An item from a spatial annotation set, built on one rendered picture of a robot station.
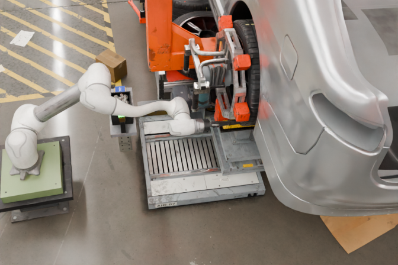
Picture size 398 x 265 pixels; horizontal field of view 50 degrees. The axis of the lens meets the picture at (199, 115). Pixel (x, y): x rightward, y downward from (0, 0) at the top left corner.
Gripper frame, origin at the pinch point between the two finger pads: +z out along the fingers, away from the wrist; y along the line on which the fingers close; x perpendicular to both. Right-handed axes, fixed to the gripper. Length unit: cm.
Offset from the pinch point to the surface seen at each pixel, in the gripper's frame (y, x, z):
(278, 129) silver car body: 66, 1, 5
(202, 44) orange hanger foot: -46, 54, -8
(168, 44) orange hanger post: -36, 54, -34
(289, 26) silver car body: 86, 47, 5
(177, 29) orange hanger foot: -38, 64, -26
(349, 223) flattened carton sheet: -9, -79, 79
